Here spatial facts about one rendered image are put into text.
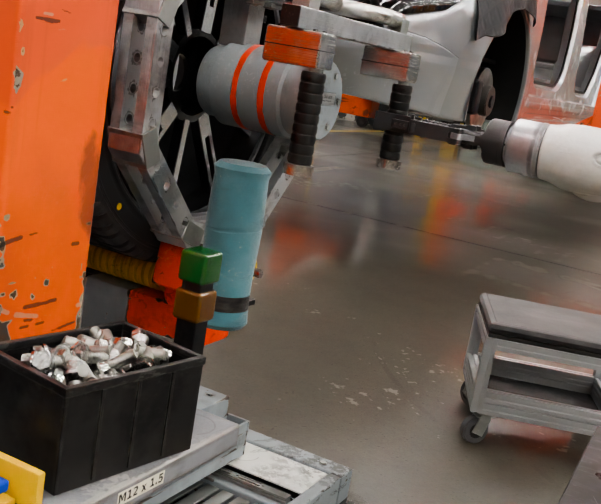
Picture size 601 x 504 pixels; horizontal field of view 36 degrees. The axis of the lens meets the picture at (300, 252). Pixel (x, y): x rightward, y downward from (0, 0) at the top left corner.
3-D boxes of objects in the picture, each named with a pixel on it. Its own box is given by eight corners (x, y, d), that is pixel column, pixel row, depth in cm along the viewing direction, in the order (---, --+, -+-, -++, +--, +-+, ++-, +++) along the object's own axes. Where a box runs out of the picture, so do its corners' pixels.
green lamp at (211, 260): (194, 274, 118) (198, 244, 117) (220, 282, 116) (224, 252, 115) (176, 279, 114) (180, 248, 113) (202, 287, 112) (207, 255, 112)
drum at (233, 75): (231, 121, 163) (243, 42, 161) (337, 144, 154) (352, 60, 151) (186, 120, 151) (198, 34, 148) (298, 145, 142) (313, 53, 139)
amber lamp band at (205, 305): (188, 311, 119) (193, 282, 118) (214, 320, 117) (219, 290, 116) (170, 317, 115) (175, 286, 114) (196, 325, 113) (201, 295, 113)
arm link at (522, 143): (544, 178, 153) (510, 170, 156) (556, 124, 151) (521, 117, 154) (531, 180, 145) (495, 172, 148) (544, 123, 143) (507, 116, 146)
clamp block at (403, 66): (370, 75, 164) (375, 45, 163) (417, 84, 160) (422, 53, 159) (358, 74, 159) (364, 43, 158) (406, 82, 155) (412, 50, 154)
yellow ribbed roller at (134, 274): (74, 257, 179) (77, 228, 177) (198, 296, 166) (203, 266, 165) (53, 260, 173) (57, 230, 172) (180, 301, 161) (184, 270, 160)
